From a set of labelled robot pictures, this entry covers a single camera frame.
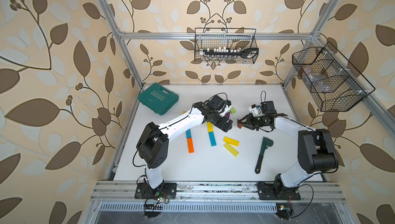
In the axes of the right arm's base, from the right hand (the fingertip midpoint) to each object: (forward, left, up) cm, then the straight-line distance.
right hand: (240, 123), depth 91 cm
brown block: (-2, +1, +1) cm, 3 cm away
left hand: (-4, +10, +8) cm, 13 cm away
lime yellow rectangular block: (-15, +5, -7) cm, 17 cm away
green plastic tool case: (+22, +53, -1) cm, 58 cm away
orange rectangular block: (-11, +30, -6) cm, 32 cm away
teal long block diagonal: (-3, +32, -7) cm, 32 cm away
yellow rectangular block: (-8, +7, -7) cm, 13 cm away
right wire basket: (+3, -42, +27) cm, 50 cm away
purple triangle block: (+10, +5, -6) cm, 12 cm away
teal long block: (-7, +17, -7) cm, 19 cm away
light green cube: (+13, +1, -6) cm, 14 cm away
